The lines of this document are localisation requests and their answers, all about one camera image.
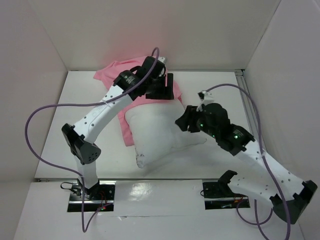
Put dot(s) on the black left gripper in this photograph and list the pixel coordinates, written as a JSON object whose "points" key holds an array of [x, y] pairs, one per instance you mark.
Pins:
{"points": [[166, 92]]}

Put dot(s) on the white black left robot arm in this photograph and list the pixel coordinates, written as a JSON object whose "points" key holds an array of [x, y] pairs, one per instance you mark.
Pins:
{"points": [[81, 136]]}

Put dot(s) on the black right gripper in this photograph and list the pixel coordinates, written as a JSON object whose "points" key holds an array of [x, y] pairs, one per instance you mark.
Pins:
{"points": [[191, 120]]}

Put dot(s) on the aluminium table edge rail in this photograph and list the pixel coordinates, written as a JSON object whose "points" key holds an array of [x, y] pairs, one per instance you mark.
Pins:
{"points": [[37, 179]]}

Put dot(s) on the white pillow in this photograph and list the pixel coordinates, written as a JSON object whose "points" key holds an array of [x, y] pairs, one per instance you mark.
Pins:
{"points": [[154, 132]]}

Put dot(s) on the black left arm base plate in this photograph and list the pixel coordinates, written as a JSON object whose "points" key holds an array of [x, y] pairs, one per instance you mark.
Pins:
{"points": [[103, 198]]}

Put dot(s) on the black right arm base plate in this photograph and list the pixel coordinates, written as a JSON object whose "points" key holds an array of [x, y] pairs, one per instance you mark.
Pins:
{"points": [[215, 199]]}

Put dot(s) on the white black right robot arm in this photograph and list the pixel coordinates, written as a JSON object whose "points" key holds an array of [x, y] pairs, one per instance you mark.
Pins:
{"points": [[287, 194]]}

